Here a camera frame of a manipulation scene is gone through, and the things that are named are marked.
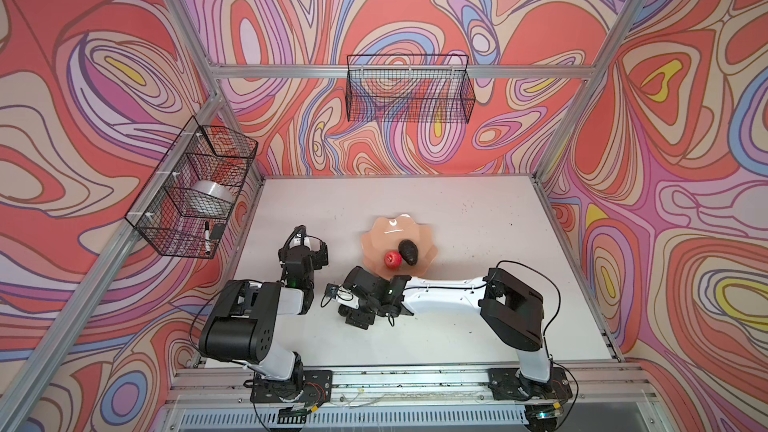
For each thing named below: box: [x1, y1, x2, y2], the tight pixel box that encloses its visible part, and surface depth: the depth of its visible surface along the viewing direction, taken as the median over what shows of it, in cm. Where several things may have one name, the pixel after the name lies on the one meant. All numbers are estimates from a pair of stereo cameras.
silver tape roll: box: [191, 180, 235, 204], surface depth 75 cm
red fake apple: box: [384, 251, 403, 270], surface depth 94 cm
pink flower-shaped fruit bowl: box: [360, 214, 439, 278], surface depth 101 cm
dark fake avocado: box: [398, 239, 419, 266], surface depth 95 cm
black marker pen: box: [205, 220, 211, 255], surface depth 73 cm
